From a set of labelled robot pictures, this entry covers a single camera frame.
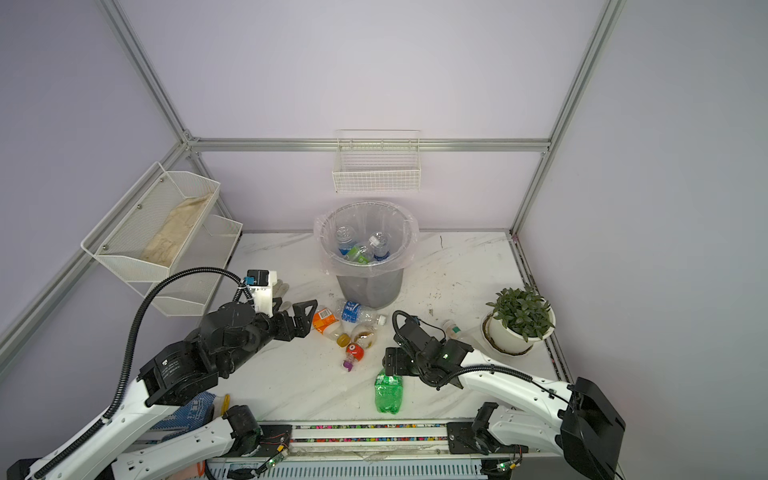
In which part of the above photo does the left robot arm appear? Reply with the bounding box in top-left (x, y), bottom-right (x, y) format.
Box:
top-left (6, 267), bottom-right (319, 479)

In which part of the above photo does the potted green plant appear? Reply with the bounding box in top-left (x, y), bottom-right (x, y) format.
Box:
top-left (482, 286), bottom-right (556, 357)

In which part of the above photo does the white wire wall basket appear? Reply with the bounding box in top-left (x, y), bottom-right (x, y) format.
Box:
top-left (332, 129), bottom-right (422, 194)

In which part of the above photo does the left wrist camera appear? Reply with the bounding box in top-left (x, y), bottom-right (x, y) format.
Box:
top-left (244, 269), bottom-right (277, 316)

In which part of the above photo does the white mesh two-tier shelf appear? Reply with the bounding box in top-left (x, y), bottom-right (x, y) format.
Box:
top-left (81, 163), bottom-right (242, 297)

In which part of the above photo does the clear bottle green cap right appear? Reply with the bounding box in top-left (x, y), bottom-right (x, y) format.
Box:
top-left (442, 320), bottom-right (463, 339)

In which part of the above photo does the blue label bottle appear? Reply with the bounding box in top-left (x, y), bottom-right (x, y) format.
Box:
top-left (336, 225), bottom-right (357, 256)
top-left (369, 232), bottom-right (390, 261)
top-left (334, 299), bottom-right (387, 326)

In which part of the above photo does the lying blue label bottle top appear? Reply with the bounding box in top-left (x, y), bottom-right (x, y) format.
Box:
top-left (334, 299), bottom-right (387, 326)

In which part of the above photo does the orange label bottle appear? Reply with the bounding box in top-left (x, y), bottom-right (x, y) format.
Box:
top-left (312, 307), bottom-right (351, 348)

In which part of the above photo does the red cap purple label bottle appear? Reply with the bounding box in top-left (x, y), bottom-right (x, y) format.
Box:
top-left (342, 343), bottom-right (365, 372)

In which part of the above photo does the blue dotted glove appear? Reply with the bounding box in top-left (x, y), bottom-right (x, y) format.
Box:
top-left (150, 392), bottom-right (216, 434)

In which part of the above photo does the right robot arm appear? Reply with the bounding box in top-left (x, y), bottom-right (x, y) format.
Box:
top-left (383, 310), bottom-right (626, 479)

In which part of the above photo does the white work glove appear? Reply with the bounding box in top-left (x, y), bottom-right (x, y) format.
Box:
top-left (272, 279), bottom-right (291, 311)

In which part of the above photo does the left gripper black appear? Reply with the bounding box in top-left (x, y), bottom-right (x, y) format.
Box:
top-left (222, 298), bottom-right (316, 376)

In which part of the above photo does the green soda bottle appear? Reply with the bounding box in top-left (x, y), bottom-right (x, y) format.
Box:
top-left (374, 370), bottom-right (404, 414)

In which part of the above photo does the grey bin with plastic liner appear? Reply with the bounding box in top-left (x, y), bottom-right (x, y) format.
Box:
top-left (313, 200), bottom-right (420, 309)

